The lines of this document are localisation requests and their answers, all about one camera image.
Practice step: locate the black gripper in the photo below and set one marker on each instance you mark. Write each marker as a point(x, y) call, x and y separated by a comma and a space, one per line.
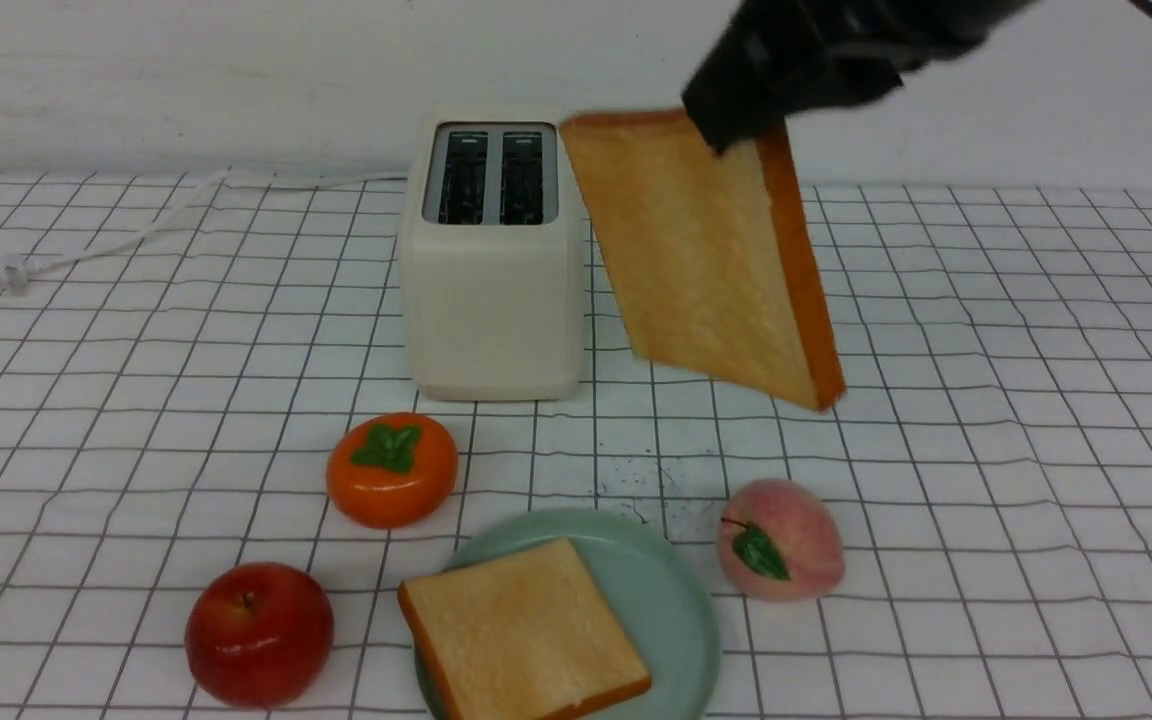
point(776, 59)

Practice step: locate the toast slice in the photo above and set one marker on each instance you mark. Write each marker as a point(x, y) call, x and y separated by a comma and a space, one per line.
point(709, 256)
point(527, 636)

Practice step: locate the cream white toaster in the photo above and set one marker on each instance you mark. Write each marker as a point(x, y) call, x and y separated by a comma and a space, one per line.
point(491, 254)

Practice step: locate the pink peach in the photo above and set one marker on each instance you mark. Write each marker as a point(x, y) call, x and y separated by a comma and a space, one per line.
point(777, 542)

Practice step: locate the pale green plate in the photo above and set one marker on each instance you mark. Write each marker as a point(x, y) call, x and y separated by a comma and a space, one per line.
point(662, 605)

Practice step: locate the orange persimmon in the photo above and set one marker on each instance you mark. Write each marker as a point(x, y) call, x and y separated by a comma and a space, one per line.
point(392, 470)

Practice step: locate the white grid tablecloth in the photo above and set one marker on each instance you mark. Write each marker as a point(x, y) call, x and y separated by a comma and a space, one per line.
point(168, 413)

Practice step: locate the red apple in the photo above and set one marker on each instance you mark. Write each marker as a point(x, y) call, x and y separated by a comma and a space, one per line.
point(259, 635)

